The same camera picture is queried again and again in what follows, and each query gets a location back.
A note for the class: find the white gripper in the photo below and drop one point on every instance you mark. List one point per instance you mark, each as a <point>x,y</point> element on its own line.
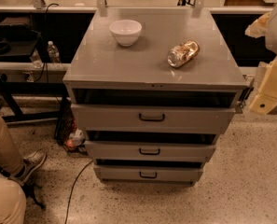
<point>266,97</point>

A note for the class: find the black side table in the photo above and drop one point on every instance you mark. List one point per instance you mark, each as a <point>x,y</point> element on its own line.
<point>18,77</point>

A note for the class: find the grey top drawer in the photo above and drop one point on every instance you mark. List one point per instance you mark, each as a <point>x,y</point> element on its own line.
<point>152,119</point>

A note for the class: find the small items beside cabinet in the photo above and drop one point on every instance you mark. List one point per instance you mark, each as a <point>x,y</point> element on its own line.
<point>74,140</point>

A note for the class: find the grey bottom drawer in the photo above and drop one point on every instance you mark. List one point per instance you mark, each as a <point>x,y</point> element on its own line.
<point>148,173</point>

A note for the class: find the grey sneaker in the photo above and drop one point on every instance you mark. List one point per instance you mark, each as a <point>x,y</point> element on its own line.
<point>23,168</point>

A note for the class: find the grey middle drawer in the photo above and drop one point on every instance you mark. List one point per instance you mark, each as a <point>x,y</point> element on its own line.
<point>139,151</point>

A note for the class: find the person's near tan leg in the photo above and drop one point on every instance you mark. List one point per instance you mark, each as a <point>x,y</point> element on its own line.
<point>12,202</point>

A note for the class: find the white ceramic bowl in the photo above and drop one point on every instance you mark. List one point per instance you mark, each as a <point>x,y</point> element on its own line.
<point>125,32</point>

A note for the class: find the grey drawer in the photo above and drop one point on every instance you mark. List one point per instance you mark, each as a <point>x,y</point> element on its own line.
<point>148,173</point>
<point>152,119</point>
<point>139,151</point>

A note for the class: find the clear water bottle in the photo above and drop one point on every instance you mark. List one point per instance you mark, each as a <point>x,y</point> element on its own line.
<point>36,60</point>
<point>53,52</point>

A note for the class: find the grey drawer cabinet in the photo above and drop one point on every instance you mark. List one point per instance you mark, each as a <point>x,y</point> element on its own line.
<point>105,73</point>

